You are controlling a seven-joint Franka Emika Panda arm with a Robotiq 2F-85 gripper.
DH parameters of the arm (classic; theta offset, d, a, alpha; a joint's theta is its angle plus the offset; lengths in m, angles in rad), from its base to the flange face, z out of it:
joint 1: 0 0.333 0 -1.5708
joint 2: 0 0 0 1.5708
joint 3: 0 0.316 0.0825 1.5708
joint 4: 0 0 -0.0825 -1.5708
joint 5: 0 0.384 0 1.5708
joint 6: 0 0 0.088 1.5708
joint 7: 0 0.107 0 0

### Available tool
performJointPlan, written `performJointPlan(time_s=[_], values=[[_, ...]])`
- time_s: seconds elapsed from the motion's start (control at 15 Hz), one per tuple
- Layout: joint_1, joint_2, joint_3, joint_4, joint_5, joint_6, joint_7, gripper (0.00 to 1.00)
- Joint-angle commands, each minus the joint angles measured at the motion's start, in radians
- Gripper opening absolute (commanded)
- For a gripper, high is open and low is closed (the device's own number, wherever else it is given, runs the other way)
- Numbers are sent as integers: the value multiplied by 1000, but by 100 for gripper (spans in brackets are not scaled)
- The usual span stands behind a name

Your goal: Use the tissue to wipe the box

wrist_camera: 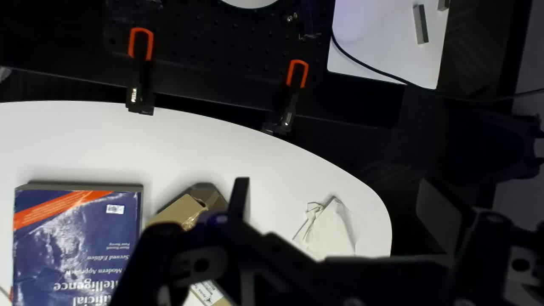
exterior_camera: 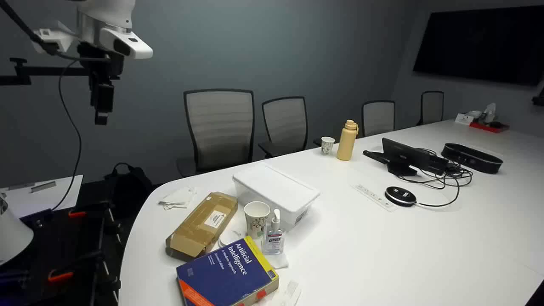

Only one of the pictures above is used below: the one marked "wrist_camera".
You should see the white tissue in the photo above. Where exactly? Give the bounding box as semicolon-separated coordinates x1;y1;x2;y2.
292;196;355;262

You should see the brown cardboard box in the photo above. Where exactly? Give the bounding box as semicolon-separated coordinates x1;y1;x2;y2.
144;183;239;306

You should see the orange black clamp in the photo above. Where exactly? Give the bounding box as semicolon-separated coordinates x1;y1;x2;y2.
261;58;309;137
125;26;154;116

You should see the white paper sheet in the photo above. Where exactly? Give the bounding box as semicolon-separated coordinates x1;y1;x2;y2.
326;0;451;91

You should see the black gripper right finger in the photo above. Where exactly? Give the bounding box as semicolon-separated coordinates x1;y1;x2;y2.
414;179;474;254

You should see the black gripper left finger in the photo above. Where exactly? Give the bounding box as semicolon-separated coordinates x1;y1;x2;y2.
227;177;249;220

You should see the blue orange textbook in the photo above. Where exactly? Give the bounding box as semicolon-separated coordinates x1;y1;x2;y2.
11;183;142;306

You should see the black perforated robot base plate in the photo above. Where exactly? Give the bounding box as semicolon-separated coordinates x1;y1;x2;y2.
103;0;402;128

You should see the black cable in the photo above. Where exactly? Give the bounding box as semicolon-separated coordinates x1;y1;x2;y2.
329;28;544;104

